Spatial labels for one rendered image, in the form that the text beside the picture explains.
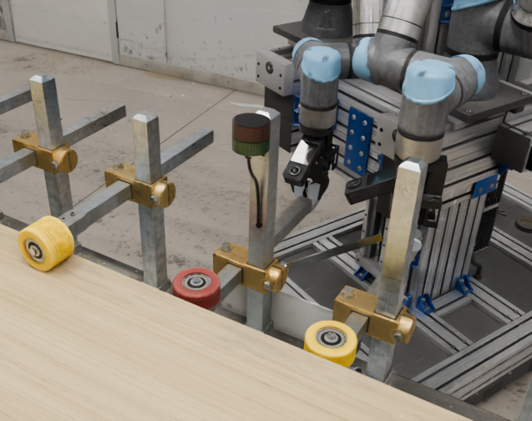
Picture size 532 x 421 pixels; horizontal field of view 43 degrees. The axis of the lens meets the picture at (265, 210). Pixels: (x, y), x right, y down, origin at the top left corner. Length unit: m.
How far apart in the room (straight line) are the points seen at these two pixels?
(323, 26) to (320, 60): 0.58
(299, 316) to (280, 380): 0.34
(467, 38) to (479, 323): 1.02
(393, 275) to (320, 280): 1.20
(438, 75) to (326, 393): 0.49
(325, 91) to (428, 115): 0.33
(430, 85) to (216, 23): 3.23
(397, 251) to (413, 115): 0.21
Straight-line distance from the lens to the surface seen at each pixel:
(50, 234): 1.17
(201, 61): 4.35
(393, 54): 1.20
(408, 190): 1.02
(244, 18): 4.12
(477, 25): 1.53
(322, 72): 1.32
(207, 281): 1.14
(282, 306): 1.31
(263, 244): 1.19
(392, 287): 1.12
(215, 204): 3.07
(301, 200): 1.45
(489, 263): 2.52
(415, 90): 1.06
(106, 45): 4.74
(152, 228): 1.34
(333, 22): 1.89
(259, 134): 1.03
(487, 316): 2.28
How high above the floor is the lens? 1.61
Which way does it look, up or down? 32 degrees down
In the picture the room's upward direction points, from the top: 2 degrees clockwise
